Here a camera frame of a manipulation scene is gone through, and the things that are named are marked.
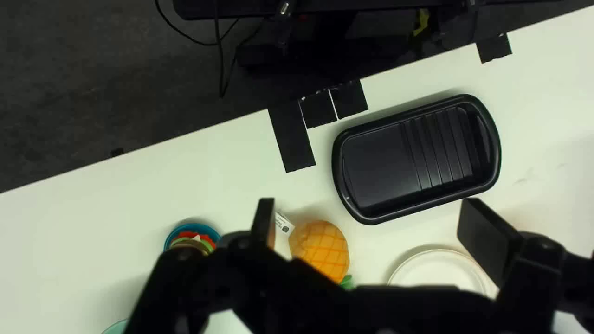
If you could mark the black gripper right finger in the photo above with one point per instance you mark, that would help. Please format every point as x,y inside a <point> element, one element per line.
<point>488,241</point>

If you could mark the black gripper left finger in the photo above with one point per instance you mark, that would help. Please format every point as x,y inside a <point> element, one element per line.
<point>261,219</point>

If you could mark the white round plate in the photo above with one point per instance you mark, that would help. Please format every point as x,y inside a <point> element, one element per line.
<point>432,266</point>

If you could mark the small blue plate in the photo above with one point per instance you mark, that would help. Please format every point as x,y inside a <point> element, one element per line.
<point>195,225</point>

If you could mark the plush pineapple toy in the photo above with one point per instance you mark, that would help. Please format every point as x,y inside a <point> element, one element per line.
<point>321,247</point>

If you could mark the toy hamburger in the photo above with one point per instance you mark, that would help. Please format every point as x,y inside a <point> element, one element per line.
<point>193,238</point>

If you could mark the long black tape strip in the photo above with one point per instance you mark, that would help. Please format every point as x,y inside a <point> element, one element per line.
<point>291,136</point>

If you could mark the black ribbed plastic tray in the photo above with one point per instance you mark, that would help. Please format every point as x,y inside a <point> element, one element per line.
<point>414,160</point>

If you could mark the square black tape piece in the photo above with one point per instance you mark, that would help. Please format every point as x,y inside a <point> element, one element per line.
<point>317,110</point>
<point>347,99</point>

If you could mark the black rectangular tape patch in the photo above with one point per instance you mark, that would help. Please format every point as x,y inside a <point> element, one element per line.
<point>493,47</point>

